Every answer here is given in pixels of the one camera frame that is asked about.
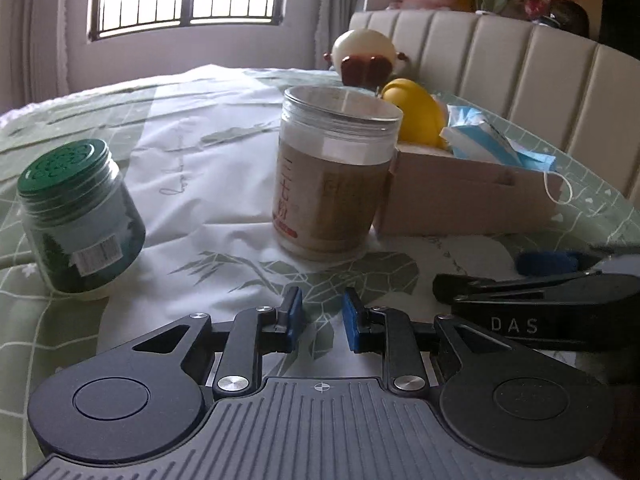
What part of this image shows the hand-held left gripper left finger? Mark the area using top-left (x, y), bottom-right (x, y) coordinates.
top-left (112, 287), bottom-right (304, 402)

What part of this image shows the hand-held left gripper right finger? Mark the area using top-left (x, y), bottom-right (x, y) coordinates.
top-left (343, 288), bottom-right (533, 397)

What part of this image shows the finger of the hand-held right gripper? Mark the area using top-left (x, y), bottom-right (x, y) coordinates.
top-left (432, 270), bottom-right (603, 307)
top-left (515, 245), bottom-right (640, 277)

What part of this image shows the cardboard box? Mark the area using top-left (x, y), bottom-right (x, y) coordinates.
top-left (374, 141), bottom-right (563, 237)

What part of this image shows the blue face mask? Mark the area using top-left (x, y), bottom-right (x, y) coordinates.
top-left (500, 144), bottom-right (574, 206)
top-left (440, 105), bottom-right (521, 166)

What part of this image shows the clear jar with beige label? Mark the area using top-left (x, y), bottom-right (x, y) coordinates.
top-left (273, 85), bottom-right (404, 262)

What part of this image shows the green printed bed sheet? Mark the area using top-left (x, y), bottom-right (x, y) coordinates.
top-left (0, 62), bottom-right (640, 411)

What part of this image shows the cream padded headboard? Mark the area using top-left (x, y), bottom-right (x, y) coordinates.
top-left (347, 8), bottom-right (640, 196)

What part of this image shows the green jar with lid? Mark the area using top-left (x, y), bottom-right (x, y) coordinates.
top-left (16, 139), bottom-right (147, 302)

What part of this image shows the dark round object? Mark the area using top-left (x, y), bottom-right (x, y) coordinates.
top-left (540, 0), bottom-right (592, 37)

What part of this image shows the white plush with brown feet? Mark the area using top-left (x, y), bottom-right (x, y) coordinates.
top-left (331, 30), bottom-right (408, 87)

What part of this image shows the beige curtain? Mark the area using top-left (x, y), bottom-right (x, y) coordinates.
top-left (0, 0), bottom-right (96, 113)
top-left (280, 0), bottom-right (372, 72)

